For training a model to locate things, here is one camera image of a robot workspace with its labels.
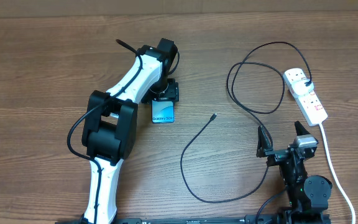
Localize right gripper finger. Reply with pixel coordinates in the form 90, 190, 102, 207
256, 126, 273, 157
294, 121, 310, 136

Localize white power strip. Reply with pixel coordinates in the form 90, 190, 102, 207
283, 68, 328, 126

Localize black USB charging cable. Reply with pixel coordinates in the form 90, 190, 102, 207
180, 41, 313, 204

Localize white power strip cord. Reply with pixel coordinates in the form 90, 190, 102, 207
318, 123, 357, 224

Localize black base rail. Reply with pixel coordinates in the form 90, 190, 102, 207
54, 213, 332, 224

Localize blue Samsung smartphone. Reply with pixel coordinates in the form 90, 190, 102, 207
152, 101, 175, 124

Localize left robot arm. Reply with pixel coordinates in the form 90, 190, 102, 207
80, 39, 180, 223

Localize white charger plug adapter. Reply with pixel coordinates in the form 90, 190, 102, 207
291, 79, 314, 98

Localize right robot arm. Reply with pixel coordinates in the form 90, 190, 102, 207
255, 121, 333, 223

